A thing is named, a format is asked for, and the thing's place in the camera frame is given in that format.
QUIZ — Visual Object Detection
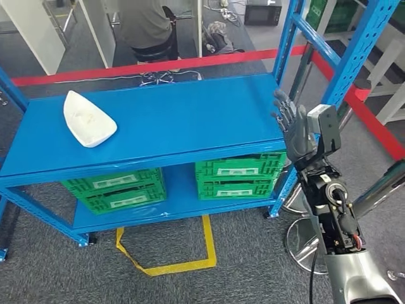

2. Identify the black round stool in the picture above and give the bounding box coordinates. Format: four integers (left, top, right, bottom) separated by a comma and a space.
131, 6, 203, 87

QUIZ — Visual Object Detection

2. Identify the black microwave oven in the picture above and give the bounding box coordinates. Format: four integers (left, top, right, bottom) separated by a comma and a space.
244, 0, 282, 26

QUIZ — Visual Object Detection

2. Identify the white curved shell part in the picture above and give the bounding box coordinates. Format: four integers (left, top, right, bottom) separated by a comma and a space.
63, 90, 118, 148

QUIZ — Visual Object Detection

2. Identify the chrome barrier post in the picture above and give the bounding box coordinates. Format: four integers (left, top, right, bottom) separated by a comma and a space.
283, 79, 373, 217
286, 160, 405, 276
290, 44, 314, 101

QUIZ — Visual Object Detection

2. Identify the person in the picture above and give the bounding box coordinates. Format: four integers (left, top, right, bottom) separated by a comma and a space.
118, 0, 174, 51

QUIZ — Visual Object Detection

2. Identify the yellow floor tape outline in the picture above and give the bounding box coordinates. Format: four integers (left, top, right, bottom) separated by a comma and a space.
115, 215, 218, 278

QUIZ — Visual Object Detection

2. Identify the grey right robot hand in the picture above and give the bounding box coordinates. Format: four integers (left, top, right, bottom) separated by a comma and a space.
270, 88, 318, 166

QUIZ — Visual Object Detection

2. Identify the red barrier belt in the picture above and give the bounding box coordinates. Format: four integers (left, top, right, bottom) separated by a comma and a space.
11, 44, 308, 87
311, 50, 405, 162

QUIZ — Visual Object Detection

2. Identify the white desk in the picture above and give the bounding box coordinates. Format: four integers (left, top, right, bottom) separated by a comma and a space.
0, 0, 66, 75
78, 0, 203, 69

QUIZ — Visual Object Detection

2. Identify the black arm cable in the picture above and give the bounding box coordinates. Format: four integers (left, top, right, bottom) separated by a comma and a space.
308, 247, 318, 304

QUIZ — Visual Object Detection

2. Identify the white table frame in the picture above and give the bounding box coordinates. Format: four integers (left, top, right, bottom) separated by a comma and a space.
316, 0, 405, 125

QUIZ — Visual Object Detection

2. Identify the grey backpack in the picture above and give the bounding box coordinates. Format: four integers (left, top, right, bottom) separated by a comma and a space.
202, 21, 246, 55

